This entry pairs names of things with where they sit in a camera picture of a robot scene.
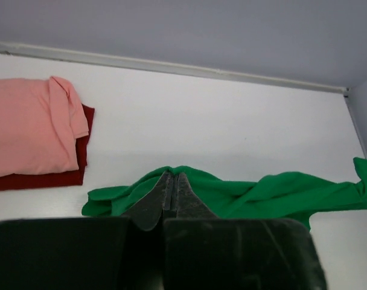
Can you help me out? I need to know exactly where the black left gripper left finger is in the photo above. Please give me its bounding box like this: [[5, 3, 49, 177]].
[[0, 172, 173, 289]]

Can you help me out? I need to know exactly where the dark red t shirt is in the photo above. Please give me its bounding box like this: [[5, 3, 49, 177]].
[[0, 102, 94, 191]]

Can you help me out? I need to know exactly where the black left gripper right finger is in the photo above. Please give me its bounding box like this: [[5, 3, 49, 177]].
[[164, 174, 327, 289]]

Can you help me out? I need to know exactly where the pink t shirt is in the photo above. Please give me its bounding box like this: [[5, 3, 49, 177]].
[[0, 76, 89, 177]]

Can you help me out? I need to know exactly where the green t shirt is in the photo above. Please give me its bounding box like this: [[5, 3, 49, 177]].
[[81, 158, 367, 227]]

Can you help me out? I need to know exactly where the aluminium table edge rail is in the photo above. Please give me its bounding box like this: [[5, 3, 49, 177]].
[[0, 41, 367, 157]]

